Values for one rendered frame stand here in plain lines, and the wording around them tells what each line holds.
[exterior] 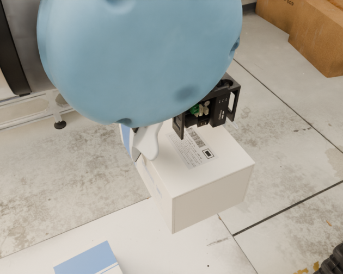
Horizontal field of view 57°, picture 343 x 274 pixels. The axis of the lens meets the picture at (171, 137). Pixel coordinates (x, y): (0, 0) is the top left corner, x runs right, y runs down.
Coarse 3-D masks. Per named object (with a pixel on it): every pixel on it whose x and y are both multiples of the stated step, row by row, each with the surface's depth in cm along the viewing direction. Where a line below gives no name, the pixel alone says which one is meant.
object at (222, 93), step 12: (228, 84) 34; (216, 96) 33; (228, 96) 34; (192, 108) 33; (204, 108) 35; (216, 108) 34; (228, 108) 37; (180, 120) 33; (192, 120) 34; (204, 120) 36; (216, 120) 36; (180, 132) 34
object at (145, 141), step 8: (144, 128) 39; (152, 128) 38; (160, 128) 38; (136, 136) 40; (144, 136) 40; (152, 136) 38; (136, 144) 41; (144, 144) 39; (152, 144) 38; (136, 152) 42; (144, 152) 39; (152, 152) 38; (136, 160) 43; (152, 160) 38
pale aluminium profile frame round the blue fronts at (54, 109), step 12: (24, 96) 182; (36, 96) 186; (48, 96) 189; (0, 108) 180; (48, 108) 196; (60, 108) 199; (72, 108) 203; (12, 120) 192; (24, 120) 192; (36, 120) 196; (60, 120) 204
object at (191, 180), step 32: (128, 128) 46; (192, 128) 45; (224, 128) 45; (160, 160) 40; (192, 160) 40; (224, 160) 40; (160, 192) 41; (192, 192) 38; (224, 192) 42; (192, 224) 44
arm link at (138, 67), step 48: (0, 0) 10; (48, 0) 9; (96, 0) 8; (144, 0) 9; (192, 0) 9; (240, 0) 11; (0, 48) 10; (48, 48) 10; (96, 48) 9; (144, 48) 10; (192, 48) 11; (0, 96) 12; (96, 96) 11; (144, 96) 12; (192, 96) 13
